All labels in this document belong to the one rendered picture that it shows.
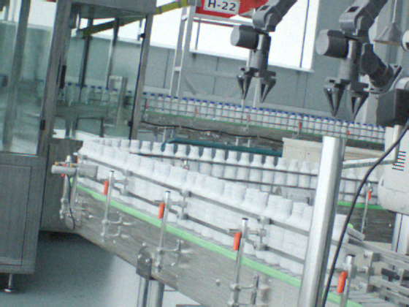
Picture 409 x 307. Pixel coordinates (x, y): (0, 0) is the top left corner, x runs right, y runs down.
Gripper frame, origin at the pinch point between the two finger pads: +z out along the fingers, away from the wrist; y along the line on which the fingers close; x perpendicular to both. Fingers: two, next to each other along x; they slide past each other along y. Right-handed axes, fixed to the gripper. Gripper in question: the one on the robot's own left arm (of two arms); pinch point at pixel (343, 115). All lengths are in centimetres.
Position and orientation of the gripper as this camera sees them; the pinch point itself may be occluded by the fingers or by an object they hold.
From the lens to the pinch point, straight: 238.3
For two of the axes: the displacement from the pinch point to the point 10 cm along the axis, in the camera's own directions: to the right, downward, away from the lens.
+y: 8.8, 0.9, 4.6
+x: -4.5, -1.1, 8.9
